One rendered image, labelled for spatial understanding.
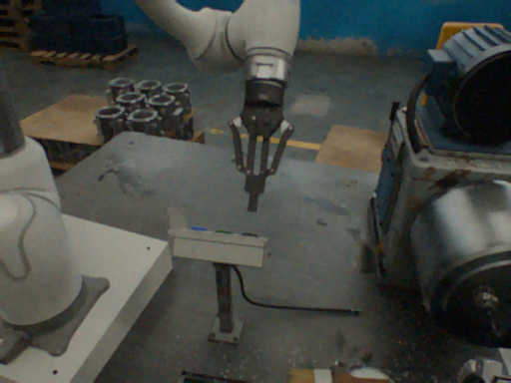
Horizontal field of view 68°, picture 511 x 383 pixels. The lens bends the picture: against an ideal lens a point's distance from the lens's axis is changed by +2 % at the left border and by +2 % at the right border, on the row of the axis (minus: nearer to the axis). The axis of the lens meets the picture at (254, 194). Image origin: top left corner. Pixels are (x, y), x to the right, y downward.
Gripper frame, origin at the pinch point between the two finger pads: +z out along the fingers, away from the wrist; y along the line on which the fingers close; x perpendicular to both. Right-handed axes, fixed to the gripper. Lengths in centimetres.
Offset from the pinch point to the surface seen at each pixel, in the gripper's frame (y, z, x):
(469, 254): 35.0, 6.3, -8.7
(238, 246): -1.4, 10.0, -3.5
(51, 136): -166, -32, 171
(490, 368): 34.3, 19.5, -18.8
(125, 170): -57, -6, 63
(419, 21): 140, -265, 445
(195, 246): -9.3, 10.9, -3.4
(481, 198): 39.4, -3.0, -1.2
